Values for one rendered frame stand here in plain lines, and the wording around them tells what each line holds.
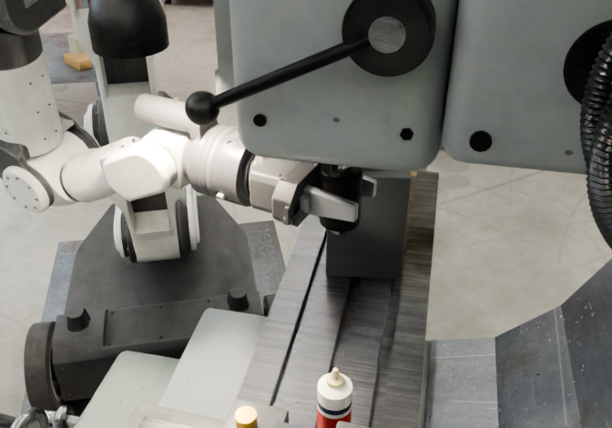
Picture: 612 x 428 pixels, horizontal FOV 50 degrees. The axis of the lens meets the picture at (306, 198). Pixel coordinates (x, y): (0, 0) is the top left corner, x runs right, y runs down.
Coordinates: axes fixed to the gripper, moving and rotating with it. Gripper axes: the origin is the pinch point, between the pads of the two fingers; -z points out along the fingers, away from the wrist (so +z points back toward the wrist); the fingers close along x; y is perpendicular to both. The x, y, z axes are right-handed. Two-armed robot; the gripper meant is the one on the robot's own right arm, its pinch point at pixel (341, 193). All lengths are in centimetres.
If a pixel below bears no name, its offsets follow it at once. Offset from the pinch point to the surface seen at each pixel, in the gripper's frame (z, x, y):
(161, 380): 32, 1, 48
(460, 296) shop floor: 8, 134, 123
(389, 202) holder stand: 1.1, 20.4, 13.3
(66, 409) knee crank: 58, -1, 68
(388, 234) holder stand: 0.8, 20.5, 19.0
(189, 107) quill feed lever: 7.2, -16.0, -15.6
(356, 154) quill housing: -5.1, -8.9, -10.7
